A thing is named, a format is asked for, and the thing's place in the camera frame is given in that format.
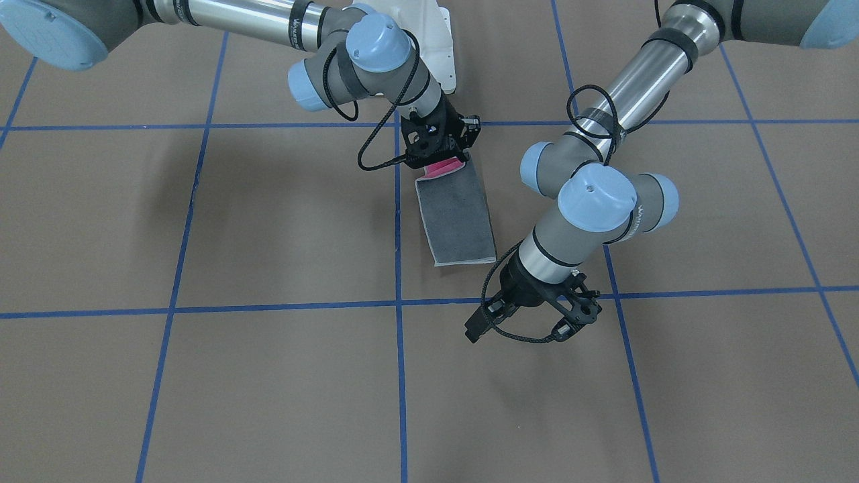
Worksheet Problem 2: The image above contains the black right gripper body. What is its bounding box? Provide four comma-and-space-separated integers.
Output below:
403, 97, 482, 169

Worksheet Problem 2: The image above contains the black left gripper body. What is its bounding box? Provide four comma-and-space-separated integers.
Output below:
478, 252, 602, 343

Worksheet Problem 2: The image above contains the pink and grey towel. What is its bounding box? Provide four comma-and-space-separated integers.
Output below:
415, 151, 497, 267

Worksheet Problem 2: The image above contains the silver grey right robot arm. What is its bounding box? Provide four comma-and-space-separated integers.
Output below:
1, 1, 481, 173

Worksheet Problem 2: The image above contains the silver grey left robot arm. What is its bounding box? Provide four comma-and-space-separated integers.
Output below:
464, 1, 857, 343

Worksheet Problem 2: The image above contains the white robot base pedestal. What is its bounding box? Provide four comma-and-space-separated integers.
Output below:
365, 1, 457, 95

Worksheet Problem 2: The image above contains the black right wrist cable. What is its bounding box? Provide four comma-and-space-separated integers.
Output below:
322, 30, 422, 172

